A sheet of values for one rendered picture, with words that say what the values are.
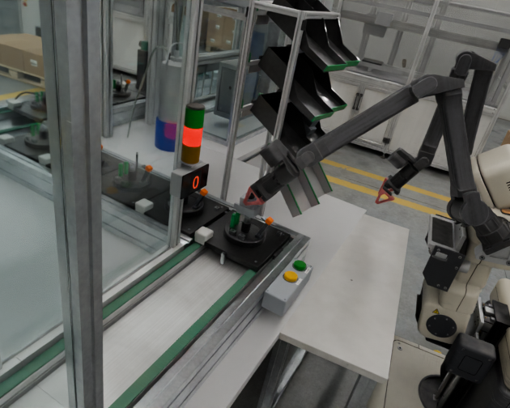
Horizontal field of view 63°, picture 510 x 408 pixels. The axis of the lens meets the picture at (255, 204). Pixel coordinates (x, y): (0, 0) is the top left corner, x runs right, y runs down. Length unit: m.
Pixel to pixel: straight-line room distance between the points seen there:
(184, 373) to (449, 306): 1.04
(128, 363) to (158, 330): 0.12
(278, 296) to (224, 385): 0.28
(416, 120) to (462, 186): 4.02
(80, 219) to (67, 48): 0.15
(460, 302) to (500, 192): 0.43
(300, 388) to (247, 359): 1.12
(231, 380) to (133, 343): 0.26
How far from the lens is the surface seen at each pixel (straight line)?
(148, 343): 1.09
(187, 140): 1.11
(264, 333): 1.23
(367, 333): 1.35
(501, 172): 1.47
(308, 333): 1.27
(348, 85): 5.33
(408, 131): 5.36
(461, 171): 1.33
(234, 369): 1.13
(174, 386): 0.97
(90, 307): 0.50
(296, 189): 1.58
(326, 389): 2.30
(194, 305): 1.19
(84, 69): 0.37
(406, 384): 2.11
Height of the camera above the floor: 1.74
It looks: 29 degrees down
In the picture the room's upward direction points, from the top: 11 degrees clockwise
